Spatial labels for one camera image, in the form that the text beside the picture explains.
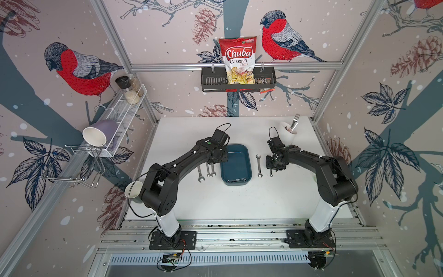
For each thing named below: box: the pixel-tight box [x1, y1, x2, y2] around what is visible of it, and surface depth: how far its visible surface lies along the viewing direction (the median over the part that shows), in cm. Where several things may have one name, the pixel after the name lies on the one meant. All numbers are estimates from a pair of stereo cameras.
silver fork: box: [288, 113, 301, 132], surface depth 106 cm
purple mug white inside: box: [81, 119, 119, 148], surface depth 63 cm
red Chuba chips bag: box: [218, 35, 257, 85], surface depth 83 cm
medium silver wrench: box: [255, 154, 264, 178], surface depth 100 cm
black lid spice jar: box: [114, 75, 141, 105], surface depth 83 cm
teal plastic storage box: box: [220, 143, 253, 187], surface depth 97 cm
